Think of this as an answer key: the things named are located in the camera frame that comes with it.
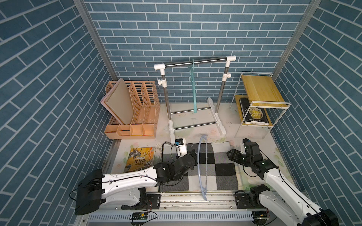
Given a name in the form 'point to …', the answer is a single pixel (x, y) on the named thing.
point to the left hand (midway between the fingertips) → (200, 153)
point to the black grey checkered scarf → (216, 169)
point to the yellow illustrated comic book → (139, 158)
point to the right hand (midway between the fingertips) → (231, 154)
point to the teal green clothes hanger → (192, 76)
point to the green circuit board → (140, 215)
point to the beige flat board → (119, 100)
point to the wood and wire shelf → (260, 101)
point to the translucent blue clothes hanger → (206, 160)
